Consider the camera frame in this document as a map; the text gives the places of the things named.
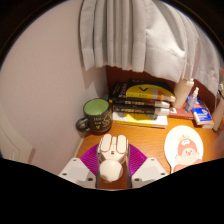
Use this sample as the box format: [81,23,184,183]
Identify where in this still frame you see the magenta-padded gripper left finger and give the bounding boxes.
[58,143,101,189]

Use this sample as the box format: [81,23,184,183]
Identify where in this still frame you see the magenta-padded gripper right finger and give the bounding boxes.
[127,143,169,189]

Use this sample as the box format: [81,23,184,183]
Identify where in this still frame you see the white computer mouse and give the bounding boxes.
[96,133,130,184]

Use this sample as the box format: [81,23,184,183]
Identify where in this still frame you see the white cartoon-print mouse pad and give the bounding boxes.
[163,125,204,174]

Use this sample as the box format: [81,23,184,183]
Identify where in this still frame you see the yellow and white book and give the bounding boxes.
[111,111,169,129]

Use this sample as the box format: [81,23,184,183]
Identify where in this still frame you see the dark mug with green inside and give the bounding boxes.
[75,98,113,135]

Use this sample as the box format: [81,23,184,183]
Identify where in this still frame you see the black book with white pages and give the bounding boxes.
[112,103,170,117]

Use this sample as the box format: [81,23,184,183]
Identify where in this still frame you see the red-brown book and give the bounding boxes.
[168,106,195,121]

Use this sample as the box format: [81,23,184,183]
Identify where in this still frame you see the thin black book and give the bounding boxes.
[111,98,171,109]

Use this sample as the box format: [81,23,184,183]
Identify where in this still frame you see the blue book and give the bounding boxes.
[191,96,215,126]

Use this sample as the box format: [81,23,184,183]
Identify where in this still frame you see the clear spray bottle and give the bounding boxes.
[183,86,200,114]

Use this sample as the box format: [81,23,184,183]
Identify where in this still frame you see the black and yellow book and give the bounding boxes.
[109,78,177,103]

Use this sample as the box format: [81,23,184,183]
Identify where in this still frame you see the cream lidded tumbler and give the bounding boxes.
[173,78,195,110]

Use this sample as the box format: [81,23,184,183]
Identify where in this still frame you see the cream ceramic pitcher vase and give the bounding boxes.
[211,96,224,132]

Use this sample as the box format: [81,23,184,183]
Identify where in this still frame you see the white pleated curtain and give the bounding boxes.
[78,0,222,98]

